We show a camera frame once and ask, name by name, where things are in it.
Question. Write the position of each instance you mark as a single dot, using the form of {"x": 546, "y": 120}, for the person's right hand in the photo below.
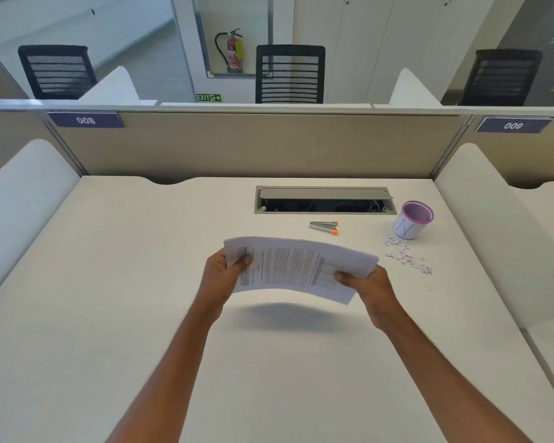
{"x": 374, "y": 295}

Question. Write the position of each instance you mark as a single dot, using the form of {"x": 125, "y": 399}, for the person's left hand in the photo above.
{"x": 217, "y": 281}

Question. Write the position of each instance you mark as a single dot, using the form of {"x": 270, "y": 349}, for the person's left thumb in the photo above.
{"x": 241, "y": 264}

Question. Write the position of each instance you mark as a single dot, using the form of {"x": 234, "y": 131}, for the person's right thumb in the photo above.
{"x": 348, "y": 277}

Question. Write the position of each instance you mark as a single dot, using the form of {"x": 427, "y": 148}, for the printed paper sheets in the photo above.
{"x": 300, "y": 267}

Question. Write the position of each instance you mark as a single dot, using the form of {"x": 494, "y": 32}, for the person's left forearm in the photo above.
{"x": 166, "y": 378}

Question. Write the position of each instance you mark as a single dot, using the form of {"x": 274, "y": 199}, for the person's right forearm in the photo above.
{"x": 452, "y": 382}

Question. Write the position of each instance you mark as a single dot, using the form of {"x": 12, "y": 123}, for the grey staple remover orange tips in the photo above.
{"x": 324, "y": 226}

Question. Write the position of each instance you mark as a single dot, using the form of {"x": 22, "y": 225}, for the pile of paper scraps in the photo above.
{"x": 408, "y": 256}

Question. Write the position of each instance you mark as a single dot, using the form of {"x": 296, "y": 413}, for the purple mesh pen cup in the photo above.
{"x": 413, "y": 220}

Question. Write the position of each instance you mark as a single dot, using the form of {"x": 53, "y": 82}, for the beige desk partition panel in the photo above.
{"x": 258, "y": 142}
{"x": 521, "y": 152}
{"x": 14, "y": 138}

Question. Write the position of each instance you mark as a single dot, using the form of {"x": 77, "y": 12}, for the white side divider panel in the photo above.
{"x": 23, "y": 202}
{"x": 115, "y": 89}
{"x": 508, "y": 235}
{"x": 413, "y": 89}

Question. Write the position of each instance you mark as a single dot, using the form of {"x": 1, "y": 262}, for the green exit sign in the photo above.
{"x": 208, "y": 97}

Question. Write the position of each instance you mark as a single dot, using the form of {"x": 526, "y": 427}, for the black mesh office chair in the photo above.
{"x": 501, "y": 78}
{"x": 290, "y": 73}
{"x": 57, "y": 71}

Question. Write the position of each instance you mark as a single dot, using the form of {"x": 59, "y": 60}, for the purple desk number plate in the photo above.
{"x": 513, "y": 125}
{"x": 86, "y": 120}

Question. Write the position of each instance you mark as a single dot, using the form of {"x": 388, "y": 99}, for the red fire extinguisher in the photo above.
{"x": 233, "y": 51}

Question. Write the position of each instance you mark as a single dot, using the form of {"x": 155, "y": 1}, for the grey filing cabinet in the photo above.
{"x": 542, "y": 46}

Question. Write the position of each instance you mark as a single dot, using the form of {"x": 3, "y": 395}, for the white wall cabinets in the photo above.
{"x": 388, "y": 41}

